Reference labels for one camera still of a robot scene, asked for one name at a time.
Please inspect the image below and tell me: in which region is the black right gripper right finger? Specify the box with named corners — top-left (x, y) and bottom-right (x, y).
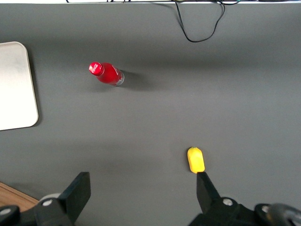
top-left (196, 171), bottom-right (223, 214)

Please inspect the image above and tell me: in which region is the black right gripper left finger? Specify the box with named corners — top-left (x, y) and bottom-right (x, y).
top-left (57, 171), bottom-right (92, 223)

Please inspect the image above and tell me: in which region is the yellow lemon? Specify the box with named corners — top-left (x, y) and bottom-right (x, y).
top-left (187, 146), bottom-right (206, 174)

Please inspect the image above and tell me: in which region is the thin black table cable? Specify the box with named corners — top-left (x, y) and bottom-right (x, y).
top-left (175, 0), bottom-right (226, 43)

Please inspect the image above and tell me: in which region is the white rectangular tray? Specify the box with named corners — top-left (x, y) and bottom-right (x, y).
top-left (0, 41), bottom-right (39, 131)

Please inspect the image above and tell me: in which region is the red cola bottle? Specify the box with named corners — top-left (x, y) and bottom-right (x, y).
top-left (88, 61), bottom-right (125, 87)

